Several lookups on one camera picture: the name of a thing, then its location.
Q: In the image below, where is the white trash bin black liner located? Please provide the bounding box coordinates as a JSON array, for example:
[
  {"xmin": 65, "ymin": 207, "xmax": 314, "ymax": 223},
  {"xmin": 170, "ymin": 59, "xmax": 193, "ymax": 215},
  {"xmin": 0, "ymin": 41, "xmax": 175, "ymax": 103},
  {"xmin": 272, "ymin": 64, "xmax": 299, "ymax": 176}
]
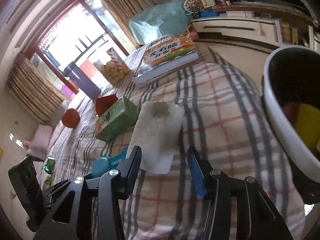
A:
[{"xmin": 262, "ymin": 45, "xmax": 319, "ymax": 204}]

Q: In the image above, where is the blue plastic toy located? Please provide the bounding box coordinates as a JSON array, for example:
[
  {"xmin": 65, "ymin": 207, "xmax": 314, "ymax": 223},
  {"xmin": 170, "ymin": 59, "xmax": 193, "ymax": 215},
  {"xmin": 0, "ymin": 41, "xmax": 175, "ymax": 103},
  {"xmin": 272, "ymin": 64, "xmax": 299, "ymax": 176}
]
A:
[{"xmin": 91, "ymin": 146, "xmax": 129, "ymax": 178}]

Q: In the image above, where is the beige left curtain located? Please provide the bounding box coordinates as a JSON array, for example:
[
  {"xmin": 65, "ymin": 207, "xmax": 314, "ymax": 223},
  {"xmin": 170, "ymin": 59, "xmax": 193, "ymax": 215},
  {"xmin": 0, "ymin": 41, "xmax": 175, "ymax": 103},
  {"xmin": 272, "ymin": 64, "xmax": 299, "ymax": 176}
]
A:
[{"xmin": 6, "ymin": 53, "xmax": 70, "ymax": 124}]

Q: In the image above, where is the green tissue box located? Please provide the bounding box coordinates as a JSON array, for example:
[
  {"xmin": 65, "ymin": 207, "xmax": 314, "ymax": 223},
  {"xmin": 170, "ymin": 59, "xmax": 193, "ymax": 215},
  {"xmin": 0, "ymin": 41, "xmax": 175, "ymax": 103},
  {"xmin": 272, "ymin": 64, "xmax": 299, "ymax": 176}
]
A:
[{"xmin": 95, "ymin": 96, "xmax": 138, "ymax": 142}]

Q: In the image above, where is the red small box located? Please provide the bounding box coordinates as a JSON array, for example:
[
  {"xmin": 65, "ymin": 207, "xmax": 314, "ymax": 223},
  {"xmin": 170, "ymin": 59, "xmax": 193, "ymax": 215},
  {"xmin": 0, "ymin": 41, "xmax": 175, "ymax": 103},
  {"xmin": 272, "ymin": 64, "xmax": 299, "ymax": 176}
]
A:
[{"xmin": 95, "ymin": 94, "xmax": 118, "ymax": 116}]

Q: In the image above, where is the plaid tablecloth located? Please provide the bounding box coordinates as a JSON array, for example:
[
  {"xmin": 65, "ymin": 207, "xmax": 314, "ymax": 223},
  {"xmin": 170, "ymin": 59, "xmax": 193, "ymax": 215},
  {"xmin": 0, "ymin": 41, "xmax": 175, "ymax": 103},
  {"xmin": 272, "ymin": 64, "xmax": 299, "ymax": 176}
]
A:
[{"xmin": 32, "ymin": 41, "xmax": 307, "ymax": 240}]

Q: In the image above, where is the white stained napkin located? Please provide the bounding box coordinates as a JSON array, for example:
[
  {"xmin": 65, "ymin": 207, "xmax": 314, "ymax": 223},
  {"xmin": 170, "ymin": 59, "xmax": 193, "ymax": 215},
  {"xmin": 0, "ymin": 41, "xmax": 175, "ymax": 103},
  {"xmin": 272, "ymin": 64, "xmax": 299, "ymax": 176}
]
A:
[{"xmin": 126, "ymin": 101, "xmax": 184, "ymax": 174}]

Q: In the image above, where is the purple thermos cup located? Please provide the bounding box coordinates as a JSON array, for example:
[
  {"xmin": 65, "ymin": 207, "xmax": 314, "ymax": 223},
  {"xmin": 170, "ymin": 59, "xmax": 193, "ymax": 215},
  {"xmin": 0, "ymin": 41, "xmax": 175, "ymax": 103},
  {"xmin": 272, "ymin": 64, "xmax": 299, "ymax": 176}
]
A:
[{"xmin": 63, "ymin": 61, "xmax": 101, "ymax": 100}]

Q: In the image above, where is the yellow ridged plastic piece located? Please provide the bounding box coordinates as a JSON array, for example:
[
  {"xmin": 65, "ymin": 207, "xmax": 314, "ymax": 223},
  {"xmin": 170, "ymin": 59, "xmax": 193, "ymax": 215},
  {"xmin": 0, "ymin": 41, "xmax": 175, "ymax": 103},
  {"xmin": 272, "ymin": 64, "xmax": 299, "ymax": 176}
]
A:
[{"xmin": 295, "ymin": 103, "xmax": 319, "ymax": 152}]

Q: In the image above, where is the snack jar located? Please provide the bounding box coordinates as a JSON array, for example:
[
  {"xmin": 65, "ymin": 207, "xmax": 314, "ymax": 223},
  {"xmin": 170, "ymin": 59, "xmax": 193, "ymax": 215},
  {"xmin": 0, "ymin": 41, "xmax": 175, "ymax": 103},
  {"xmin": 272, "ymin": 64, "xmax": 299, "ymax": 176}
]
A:
[{"xmin": 100, "ymin": 48, "xmax": 130, "ymax": 86}]

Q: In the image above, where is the orange children's book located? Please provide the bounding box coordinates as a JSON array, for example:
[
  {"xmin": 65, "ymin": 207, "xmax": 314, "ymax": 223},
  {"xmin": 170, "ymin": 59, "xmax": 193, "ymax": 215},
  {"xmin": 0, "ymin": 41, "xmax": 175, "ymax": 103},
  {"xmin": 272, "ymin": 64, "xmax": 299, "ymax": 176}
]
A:
[{"xmin": 132, "ymin": 33, "xmax": 199, "ymax": 86}]

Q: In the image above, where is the pink kettlebell toy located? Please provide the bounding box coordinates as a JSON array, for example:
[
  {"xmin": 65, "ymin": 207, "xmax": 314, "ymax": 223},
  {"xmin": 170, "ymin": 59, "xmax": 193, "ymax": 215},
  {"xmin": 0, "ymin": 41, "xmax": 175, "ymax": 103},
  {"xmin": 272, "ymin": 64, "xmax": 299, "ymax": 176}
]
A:
[{"xmin": 187, "ymin": 24, "xmax": 200, "ymax": 41}]

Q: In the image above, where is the white TV cabinet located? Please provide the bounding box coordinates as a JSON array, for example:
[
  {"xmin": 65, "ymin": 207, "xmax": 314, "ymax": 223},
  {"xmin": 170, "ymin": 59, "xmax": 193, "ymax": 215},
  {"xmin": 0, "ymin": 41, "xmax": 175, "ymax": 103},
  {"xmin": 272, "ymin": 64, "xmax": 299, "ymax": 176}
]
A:
[{"xmin": 191, "ymin": 1, "xmax": 319, "ymax": 51}]

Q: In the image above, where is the teal covered furniture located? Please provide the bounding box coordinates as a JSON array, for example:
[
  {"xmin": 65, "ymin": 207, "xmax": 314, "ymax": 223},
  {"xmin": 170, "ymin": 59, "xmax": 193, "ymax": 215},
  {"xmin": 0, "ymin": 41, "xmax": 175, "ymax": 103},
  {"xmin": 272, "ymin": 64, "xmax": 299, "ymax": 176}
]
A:
[{"xmin": 127, "ymin": 0, "xmax": 193, "ymax": 45}]

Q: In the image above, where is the toy ferris wheel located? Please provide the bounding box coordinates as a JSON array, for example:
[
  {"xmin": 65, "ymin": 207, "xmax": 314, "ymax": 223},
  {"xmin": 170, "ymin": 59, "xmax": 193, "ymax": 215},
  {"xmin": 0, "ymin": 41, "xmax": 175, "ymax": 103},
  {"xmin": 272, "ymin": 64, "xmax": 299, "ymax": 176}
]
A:
[{"xmin": 183, "ymin": 0, "xmax": 202, "ymax": 18}]

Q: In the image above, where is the toy telephone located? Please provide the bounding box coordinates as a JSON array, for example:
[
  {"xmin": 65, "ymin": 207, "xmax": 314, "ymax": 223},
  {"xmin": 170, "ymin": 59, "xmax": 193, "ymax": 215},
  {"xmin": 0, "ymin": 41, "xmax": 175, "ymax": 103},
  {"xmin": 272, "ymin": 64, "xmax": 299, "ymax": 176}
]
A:
[{"xmin": 201, "ymin": 0, "xmax": 216, "ymax": 9}]

